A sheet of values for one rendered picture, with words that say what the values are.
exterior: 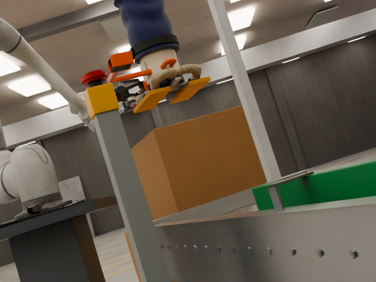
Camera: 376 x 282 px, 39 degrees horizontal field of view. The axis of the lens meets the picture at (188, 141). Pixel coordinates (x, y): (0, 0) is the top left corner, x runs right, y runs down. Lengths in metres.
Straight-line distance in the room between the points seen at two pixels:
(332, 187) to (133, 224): 0.53
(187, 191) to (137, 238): 0.78
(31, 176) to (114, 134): 0.84
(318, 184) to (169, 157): 1.11
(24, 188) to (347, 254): 1.52
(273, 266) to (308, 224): 0.20
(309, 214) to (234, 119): 1.33
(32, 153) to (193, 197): 0.65
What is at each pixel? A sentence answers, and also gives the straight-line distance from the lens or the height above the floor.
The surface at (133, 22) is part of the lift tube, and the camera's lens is 2.43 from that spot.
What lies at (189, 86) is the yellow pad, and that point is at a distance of 2.30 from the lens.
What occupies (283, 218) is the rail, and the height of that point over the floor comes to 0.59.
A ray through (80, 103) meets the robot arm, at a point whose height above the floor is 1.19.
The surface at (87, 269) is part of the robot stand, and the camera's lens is 2.05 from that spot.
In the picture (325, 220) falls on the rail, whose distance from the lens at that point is 0.84.
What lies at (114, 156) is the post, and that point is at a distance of 1.31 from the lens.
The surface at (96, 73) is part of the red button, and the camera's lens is 1.35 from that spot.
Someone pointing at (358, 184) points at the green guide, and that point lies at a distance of 0.93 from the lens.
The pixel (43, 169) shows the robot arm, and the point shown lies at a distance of 2.12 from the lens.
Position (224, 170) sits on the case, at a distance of 2.11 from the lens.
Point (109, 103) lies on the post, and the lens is 1.33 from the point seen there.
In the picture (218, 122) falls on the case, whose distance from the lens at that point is 2.14.
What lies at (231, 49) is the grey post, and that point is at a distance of 5.72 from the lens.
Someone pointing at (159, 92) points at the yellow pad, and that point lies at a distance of 2.23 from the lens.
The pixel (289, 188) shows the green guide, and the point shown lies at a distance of 1.12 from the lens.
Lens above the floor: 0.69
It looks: 5 degrees up
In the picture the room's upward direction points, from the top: 18 degrees counter-clockwise
